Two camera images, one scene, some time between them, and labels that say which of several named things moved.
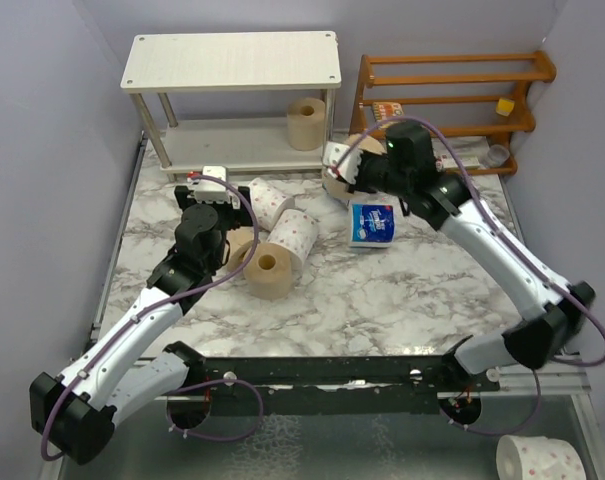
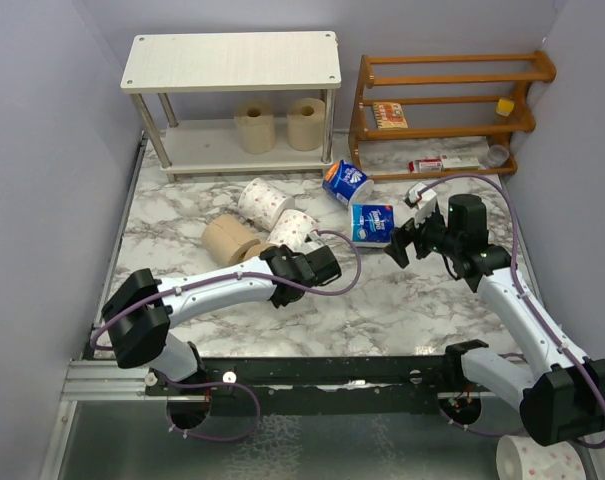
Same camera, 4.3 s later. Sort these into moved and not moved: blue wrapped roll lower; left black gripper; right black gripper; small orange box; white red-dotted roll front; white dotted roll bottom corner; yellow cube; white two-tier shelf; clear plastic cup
Moved: right black gripper; left black gripper
Not moved: small orange box; blue wrapped roll lower; white red-dotted roll front; white two-tier shelf; clear plastic cup; white dotted roll bottom corner; yellow cube
